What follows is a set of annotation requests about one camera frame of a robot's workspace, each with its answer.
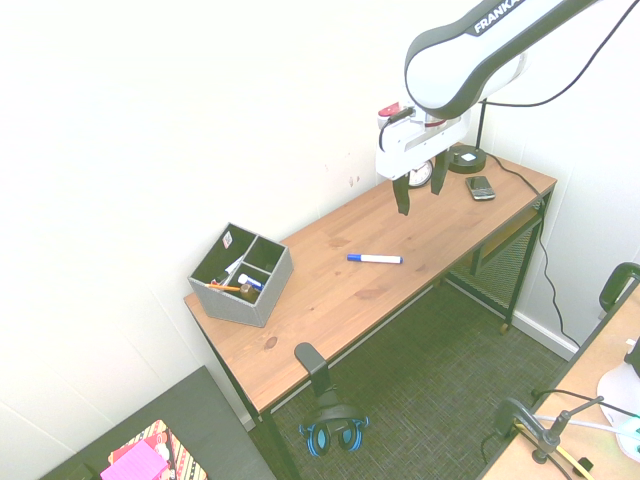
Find blue and white marker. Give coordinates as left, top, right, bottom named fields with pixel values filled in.
left=346, top=253, right=404, bottom=265

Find blue and black headphones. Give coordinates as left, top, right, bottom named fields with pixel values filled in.
left=298, top=385, right=371, bottom=458

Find black handle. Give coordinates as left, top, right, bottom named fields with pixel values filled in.
left=598, top=262, right=640, bottom=311

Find black headphone hanger clamp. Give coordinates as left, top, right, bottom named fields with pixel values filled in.
left=293, top=342, right=337, bottom=401

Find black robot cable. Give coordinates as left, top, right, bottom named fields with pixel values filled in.
left=479, top=0, right=640, bottom=109

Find pink box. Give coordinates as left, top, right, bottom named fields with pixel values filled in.
left=99, top=438, right=170, bottom=480

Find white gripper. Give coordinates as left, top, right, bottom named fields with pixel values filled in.
left=375, top=110, right=472, bottom=217

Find black lamp base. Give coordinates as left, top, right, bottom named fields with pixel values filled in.
left=447, top=97, right=489, bottom=175

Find black clamp with camera mount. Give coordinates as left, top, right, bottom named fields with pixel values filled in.
left=479, top=389, right=606, bottom=474

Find wooden desk with black frame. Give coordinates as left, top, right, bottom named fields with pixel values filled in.
left=183, top=142, right=558, bottom=480

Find black lamp power cable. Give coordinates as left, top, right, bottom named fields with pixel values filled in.
left=483, top=150, right=584, bottom=349

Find grey desk organizer box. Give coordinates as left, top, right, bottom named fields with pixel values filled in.
left=187, top=222, right=294, bottom=329

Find striped patterned box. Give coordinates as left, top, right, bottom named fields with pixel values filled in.
left=107, top=418, right=209, bottom=480

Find black mobile phone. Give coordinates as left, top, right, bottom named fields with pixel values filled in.
left=465, top=175, right=497, bottom=202

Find wrist camera with red cap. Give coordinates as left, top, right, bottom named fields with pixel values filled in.
left=376, top=102, right=417, bottom=128

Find red alarm clock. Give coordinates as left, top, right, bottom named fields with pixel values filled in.
left=407, top=159, right=434, bottom=189

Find white fan base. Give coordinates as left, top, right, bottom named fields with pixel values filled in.
left=596, top=337, right=640, bottom=456

